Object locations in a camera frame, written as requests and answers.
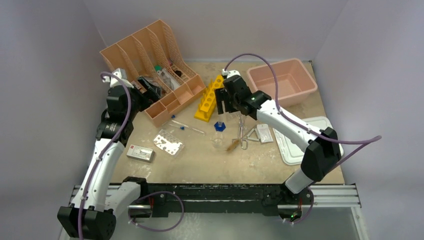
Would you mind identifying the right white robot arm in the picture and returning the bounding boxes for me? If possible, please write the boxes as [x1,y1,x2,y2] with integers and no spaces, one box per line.
[215,74,342,204]

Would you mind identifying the white plastic bin lid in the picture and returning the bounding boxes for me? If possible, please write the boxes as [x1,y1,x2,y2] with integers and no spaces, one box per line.
[267,115,343,165]

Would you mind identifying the white slide box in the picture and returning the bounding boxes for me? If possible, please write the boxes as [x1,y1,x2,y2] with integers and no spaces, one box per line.
[126,144,155,163]

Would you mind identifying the yellow test tube rack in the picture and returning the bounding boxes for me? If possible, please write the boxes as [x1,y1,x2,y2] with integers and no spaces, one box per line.
[193,75,224,123]

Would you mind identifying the metal crucible tongs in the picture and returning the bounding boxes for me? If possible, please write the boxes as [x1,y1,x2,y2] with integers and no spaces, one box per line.
[236,115,248,150]

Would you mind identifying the clear well plate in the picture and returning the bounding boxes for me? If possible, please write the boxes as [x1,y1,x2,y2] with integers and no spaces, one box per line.
[153,129,185,157]

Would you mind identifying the metal clay triangle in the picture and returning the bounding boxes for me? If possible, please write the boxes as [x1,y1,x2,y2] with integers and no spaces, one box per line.
[242,127,261,142]

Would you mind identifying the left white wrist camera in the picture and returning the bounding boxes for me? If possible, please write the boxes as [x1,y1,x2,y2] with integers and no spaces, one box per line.
[100,68,134,88]

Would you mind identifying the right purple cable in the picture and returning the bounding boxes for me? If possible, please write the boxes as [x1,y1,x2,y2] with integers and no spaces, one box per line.
[222,53,382,173]

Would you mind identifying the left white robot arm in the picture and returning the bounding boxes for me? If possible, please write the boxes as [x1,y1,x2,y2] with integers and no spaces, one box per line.
[57,72,149,240]

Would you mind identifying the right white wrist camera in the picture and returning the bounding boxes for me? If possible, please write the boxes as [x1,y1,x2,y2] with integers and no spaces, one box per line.
[221,68,241,79]

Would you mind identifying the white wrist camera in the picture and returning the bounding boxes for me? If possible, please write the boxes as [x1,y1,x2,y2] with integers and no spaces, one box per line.
[221,68,241,79]
[100,68,134,88]

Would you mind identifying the peach plastic file organizer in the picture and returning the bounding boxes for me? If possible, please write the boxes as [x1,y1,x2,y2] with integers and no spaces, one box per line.
[100,20,206,127]

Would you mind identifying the green capped tube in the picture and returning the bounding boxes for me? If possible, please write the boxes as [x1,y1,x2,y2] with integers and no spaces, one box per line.
[154,65,163,73]

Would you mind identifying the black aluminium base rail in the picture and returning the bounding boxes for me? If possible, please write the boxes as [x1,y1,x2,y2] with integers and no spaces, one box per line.
[67,182,362,220]

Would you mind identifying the pink plastic bin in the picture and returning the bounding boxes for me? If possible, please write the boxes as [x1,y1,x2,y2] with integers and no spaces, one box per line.
[246,58,318,107]

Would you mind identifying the blue capped test tube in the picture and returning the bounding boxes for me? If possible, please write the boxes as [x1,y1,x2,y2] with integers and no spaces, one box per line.
[168,119,206,135]

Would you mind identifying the white packet pouch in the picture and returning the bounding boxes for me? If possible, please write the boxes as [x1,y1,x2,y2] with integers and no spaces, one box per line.
[256,124,274,144]

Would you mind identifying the wooden bristle brush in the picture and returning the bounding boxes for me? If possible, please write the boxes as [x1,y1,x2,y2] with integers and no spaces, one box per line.
[226,138,240,152]

